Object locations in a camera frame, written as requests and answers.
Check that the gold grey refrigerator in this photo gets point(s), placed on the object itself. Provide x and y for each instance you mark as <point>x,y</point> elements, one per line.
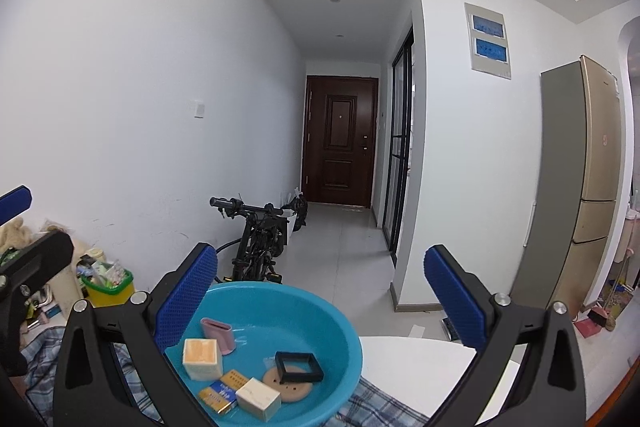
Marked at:
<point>560,182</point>

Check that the black square frame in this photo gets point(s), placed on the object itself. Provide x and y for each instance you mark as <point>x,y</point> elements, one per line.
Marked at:
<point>305,377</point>

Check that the pink dustpan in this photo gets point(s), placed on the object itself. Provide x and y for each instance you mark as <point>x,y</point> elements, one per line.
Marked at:
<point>590,324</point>

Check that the cream cube box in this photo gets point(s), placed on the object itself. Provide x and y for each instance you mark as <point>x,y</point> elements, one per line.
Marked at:
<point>202,364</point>

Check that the blue plastic basin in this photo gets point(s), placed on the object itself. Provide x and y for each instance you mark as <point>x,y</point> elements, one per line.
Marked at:
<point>300,322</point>

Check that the wrapped bun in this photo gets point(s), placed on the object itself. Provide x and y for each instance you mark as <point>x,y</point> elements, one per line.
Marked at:
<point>56,228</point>

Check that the gold cardboard box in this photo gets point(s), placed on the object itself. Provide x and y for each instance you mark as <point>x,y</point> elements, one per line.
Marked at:
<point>220,394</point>

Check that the beige plush toy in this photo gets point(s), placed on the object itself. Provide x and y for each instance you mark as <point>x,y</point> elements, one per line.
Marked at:
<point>15,234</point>

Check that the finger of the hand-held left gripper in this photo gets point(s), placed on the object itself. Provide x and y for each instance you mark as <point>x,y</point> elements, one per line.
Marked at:
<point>45,254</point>
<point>15,204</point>

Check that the black framed sliding door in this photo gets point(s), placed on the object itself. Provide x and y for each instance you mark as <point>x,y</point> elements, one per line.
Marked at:
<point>400,142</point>

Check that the brown entrance door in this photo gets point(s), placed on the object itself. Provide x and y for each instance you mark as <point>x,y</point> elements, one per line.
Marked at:
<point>340,142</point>

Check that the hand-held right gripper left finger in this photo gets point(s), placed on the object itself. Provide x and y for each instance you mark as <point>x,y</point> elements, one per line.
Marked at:
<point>187,302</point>

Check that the yellow green bucket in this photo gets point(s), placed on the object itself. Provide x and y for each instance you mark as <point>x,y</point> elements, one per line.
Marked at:
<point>107,294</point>

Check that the round beige disc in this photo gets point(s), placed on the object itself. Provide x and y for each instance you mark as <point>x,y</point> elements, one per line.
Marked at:
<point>295,393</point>

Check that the wall electrical panel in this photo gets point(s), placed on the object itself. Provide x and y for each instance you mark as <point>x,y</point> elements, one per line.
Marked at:
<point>487,39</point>

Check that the pile of small sachets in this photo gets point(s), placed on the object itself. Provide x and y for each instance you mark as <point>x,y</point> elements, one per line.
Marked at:
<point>105,274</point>

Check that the broom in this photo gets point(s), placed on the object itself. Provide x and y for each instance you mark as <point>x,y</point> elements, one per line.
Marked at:
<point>620,302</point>

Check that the blue plaid cloth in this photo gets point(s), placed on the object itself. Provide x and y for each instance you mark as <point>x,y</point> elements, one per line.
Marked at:
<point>380,407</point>

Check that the beige cardboard box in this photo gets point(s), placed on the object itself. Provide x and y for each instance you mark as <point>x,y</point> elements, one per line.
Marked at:
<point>257,394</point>

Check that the pink small holder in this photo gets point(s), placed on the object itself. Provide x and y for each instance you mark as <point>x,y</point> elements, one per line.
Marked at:
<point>220,337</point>

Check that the black bicycle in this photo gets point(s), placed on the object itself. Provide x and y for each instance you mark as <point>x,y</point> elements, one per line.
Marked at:
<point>260,237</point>

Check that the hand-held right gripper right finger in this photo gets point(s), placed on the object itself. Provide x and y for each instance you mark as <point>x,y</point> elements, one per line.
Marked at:
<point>455,302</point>

